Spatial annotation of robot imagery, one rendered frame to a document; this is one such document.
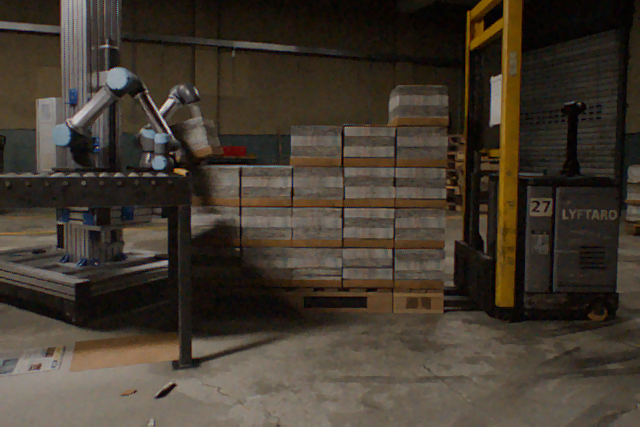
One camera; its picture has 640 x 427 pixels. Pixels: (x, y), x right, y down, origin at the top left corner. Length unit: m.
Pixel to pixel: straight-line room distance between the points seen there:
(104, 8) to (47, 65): 6.24
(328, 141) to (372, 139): 0.25
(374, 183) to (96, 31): 1.86
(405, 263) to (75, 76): 2.22
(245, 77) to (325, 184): 7.08
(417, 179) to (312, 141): 0.63
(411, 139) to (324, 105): 7.39
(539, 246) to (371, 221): 0.91
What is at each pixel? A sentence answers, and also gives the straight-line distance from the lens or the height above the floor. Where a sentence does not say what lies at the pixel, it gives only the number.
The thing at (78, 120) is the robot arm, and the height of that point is 1.06.
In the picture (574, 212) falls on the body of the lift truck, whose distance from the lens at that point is 3.13.
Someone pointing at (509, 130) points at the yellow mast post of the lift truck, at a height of 1.03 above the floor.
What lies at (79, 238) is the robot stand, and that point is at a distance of 3.45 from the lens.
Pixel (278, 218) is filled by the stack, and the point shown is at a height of 0.54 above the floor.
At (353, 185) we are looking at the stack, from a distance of 2.96.
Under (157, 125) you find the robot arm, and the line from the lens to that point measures 2.93.
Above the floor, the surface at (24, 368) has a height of 0.01.
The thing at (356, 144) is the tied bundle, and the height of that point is 0.96.
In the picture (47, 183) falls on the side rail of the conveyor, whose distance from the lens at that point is 2.21.
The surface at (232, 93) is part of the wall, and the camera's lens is 9.82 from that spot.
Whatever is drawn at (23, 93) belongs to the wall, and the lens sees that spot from 9.71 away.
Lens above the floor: 0.88
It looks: 3 degrees down
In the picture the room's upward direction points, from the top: 1 degrees clockwise
